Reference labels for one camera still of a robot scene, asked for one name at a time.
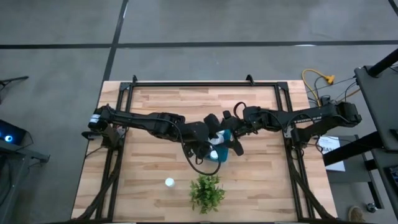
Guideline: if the white paper sheet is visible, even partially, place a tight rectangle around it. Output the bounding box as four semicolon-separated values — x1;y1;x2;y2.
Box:
318;136;346;172

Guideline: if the black left camera cable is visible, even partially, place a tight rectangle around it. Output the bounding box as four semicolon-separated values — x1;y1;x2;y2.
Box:
180;133;223;177

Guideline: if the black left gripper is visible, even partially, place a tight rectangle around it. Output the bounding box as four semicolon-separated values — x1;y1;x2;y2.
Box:
185;113;223;162

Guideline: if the black camera cable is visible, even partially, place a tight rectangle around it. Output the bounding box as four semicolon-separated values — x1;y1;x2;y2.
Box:
180;133;223;177
233;101;249;119

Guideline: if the potted green artificial plant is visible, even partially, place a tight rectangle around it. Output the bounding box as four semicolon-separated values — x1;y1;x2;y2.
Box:
188;173;226;215

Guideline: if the yellow extension cable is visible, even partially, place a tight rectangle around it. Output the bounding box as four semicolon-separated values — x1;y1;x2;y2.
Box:
302;68;361;106

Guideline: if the grey metal desk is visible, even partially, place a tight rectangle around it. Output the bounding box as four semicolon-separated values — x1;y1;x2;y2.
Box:
0;143;51;224

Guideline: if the black tripod leg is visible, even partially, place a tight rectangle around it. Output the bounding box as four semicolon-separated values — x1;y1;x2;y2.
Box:
0;75;30;88

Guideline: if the black metal table frame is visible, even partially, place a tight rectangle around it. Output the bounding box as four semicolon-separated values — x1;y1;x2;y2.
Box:
72;74;337;222

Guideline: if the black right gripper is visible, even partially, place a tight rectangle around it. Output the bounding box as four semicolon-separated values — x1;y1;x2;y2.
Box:
221;110;250;157

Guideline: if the black right camera cable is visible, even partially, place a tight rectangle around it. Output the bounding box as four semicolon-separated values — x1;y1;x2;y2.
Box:
233;101;249;119

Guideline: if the black equipment cart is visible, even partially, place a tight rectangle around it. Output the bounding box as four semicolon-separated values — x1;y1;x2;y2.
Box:
323;48;398;224

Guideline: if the person's shoe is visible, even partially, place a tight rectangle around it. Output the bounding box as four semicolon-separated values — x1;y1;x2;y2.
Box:
348;205;365;223

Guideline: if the black computer with blue light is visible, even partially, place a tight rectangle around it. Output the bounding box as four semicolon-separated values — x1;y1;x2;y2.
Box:
0;119;28;146

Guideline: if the teal plastic basket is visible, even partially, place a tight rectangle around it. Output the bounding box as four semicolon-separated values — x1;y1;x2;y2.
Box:
203;129;233;164

